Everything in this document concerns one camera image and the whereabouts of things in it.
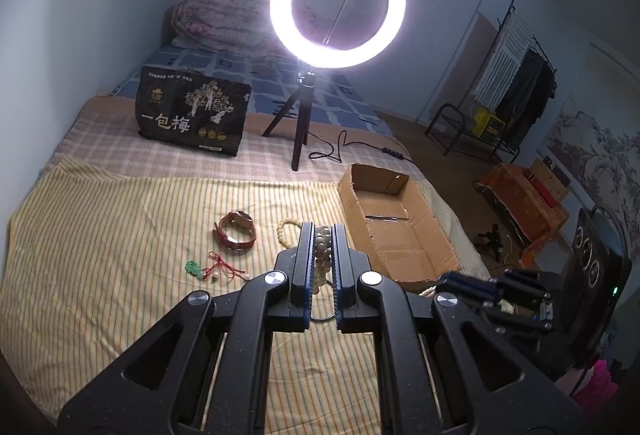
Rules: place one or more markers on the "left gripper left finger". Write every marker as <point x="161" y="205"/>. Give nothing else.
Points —
<point x="293" y="312"/>

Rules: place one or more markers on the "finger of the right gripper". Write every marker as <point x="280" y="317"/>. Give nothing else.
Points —
<point x="468" y="288"/>

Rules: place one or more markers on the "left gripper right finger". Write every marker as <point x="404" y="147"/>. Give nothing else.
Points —
<point x="350" y="311"/>

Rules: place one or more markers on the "brown cardboard box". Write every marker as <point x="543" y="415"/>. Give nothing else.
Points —
<point x="390" y="220"/>

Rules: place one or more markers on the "orange storage box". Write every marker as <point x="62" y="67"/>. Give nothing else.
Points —
<point x="531" y="215"/>

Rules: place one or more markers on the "yellow box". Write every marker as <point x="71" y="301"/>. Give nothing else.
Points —
<point x="487" y="125"/>

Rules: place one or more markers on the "black metal chair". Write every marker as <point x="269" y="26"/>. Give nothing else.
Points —
<point x="451" y="130"/>

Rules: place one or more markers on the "yellow striped cloth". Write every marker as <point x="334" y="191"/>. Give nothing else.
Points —
<point x="96" y="258"/>

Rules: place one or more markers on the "black clothes rack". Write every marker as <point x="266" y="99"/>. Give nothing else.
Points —
<point x="505" y="81"/>

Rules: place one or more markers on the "blue checked blanket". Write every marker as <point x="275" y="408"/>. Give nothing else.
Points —
<point x="273" y="80"/>

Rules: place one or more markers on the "black tripod stand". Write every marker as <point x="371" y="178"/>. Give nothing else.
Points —
<point x="304" y="96"/>

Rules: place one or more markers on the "black printed gift bag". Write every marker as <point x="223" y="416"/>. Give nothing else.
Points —
<point x="191" y="110"/>

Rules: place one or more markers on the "landscape wall poster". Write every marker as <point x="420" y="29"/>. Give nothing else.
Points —
<point x="595" y="137"/>

